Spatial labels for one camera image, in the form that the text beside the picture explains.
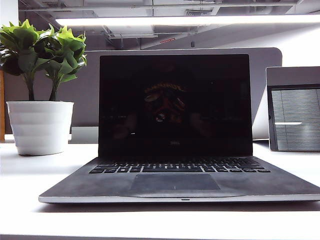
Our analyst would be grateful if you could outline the silver Dell laptop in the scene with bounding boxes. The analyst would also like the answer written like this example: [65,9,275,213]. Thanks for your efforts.
[38,53,320,204]

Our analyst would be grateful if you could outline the white angled stand panel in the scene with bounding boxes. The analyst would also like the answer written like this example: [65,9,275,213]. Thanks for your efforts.
[251,87,270,141]

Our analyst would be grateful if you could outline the long ceiling light strip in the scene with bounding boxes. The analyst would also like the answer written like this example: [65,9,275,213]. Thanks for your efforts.
[54,14,320,27]

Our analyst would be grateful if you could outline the green artificial plant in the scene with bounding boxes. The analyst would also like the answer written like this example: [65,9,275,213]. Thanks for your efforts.
[0,19,88,102]

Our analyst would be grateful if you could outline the black framed reflective tablet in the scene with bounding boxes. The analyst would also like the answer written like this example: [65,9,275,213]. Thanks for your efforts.
[265,66,320,152]

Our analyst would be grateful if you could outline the silver divider mounting bracket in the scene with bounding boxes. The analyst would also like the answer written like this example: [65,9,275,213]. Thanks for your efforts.
[70,126,99,145]

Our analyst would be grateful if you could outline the ceiling air vent grille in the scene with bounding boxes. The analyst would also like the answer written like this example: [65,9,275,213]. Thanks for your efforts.
[184,9,213,17]

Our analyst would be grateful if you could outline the grey desk divider panel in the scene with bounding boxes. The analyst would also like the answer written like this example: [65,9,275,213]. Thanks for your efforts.
[4,47,283,135]

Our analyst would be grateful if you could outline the white ribbed plant pot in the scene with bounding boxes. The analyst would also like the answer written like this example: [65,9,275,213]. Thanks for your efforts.
[6,100,75,156]

